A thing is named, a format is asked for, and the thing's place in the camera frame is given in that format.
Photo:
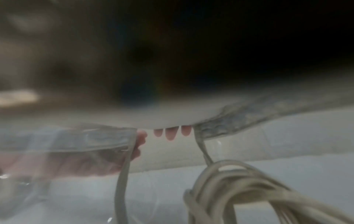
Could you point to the person's right hand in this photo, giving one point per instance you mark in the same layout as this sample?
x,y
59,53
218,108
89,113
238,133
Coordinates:
x,y
83,164

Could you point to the white flat box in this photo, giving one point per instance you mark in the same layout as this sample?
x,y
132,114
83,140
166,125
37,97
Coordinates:
x,y
171,153

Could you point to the clear plastic bag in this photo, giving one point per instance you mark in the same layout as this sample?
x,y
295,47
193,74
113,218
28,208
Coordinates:
x,y
83,140

